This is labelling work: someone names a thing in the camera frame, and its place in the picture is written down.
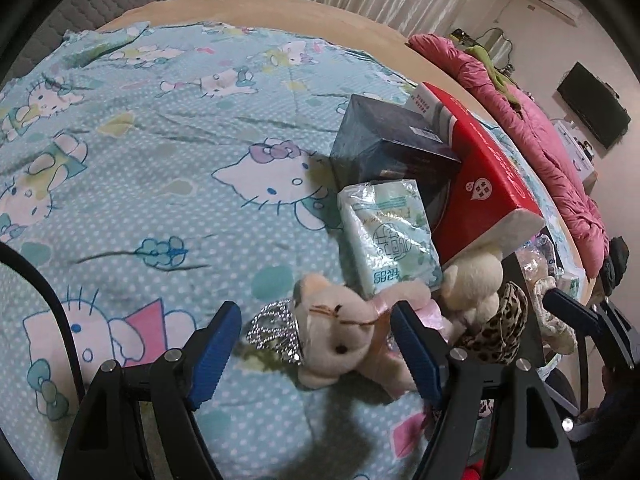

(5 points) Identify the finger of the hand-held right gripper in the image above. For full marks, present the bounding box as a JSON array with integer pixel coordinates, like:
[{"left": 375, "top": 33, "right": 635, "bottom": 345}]
[
  {"left": 542, "top": 287, "right": 608, "bottom": 346},
  {"left": 600, "top": 299, "right": 640, "bottom": 376}
]

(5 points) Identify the black cable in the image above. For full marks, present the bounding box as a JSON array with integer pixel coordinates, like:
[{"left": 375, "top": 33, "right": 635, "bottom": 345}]
[{"left": 0, "top": 242, "right": 81, "bottom": 386}]

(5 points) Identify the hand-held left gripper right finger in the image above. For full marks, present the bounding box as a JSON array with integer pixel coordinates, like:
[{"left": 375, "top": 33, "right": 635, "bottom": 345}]
[{"left": 391, "top": 301, "right": 576, "bottom": 480}]

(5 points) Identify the pink quilt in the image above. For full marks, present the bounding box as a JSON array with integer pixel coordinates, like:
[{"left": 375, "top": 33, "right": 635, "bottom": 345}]
[{"left": 407, "top": 32, "right": 613, "bottom": 276}]

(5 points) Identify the clear plastic packet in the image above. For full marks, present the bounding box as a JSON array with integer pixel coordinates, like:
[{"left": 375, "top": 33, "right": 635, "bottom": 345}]
[{"left": 520, "top": 232, "right": 586, "bottom": 306}]

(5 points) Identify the small cream plush bear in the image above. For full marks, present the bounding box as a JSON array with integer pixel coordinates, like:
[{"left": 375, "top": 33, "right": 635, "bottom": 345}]
[{"left": 440, "top": 247, "right": 506, "bottom": 333}]

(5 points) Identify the white air conditioner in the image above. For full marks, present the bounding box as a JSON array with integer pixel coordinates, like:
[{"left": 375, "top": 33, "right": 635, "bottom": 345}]
[{"left": 522, "top": 0, "right": 583, "bottom": 23}]

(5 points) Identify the red tissue box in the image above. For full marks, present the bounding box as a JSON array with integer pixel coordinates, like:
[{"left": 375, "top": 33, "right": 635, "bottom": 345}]
[{"left": 405, "top": 81, "right": 546, "bottom": 266}]

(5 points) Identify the cartoon cat printed bedsheet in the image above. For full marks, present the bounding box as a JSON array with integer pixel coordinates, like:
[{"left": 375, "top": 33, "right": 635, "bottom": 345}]
[{"left": 0, "top": 20, "right": 591, "bottom": 480}]

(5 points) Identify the grey quilted headboard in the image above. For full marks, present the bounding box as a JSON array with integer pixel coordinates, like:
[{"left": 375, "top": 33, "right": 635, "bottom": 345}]
[{"left": 0, "top": 0, "right": 196, "bottom": 86}]

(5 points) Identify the wavy wall mirror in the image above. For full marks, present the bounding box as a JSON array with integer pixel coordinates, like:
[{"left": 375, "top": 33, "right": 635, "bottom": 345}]
[{"left": 472, "top": 25, "right": 516, "bottom": 68}]

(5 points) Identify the green tissue pack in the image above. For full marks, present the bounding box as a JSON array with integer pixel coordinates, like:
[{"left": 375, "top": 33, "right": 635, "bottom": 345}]
[{"left": 336, "top": 179, "right": 446, "bottom": 298}]

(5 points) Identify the black box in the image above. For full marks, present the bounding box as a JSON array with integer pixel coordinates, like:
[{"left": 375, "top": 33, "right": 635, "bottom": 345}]
[{"left": 367, "top": 137, "right": 463, "bottom": 231}]

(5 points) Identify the beige bed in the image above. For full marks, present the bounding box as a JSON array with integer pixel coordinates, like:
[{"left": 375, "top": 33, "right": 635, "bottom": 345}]
[{"left": 95, "top": 0, "right": 601, "bottom": 281}]

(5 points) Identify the leopard print plush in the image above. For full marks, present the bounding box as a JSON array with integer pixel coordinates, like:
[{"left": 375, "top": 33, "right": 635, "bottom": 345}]
[{"left": 452, "top": 280, "right": 530, "bottom": 366}]

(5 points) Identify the cream plush bear with crown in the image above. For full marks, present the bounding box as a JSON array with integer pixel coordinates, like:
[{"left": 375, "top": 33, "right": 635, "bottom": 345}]
[{"left": 248, "top": 272, "right": 453, "bottom": 398}]

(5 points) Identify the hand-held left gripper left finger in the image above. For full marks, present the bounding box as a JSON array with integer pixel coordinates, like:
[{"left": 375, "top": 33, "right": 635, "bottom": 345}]
[{"left": 57, "top": 301, "right": 242, "bottom": 480}]

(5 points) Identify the navy blue box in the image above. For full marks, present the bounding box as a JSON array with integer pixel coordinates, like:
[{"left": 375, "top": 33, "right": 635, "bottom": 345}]
[{"left": 330, "top": 94, "right": 441, "bottom": 191}]

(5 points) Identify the green cloth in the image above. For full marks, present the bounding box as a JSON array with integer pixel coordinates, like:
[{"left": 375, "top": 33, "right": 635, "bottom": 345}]
[{"left": 467, "top": 42, "right": 526, "bottom": 111}]

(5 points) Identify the black wall television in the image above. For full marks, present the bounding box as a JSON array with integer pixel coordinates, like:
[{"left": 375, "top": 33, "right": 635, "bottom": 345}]
[{"left": 556, "top": 61, "right": 632, "bottom": 151}]

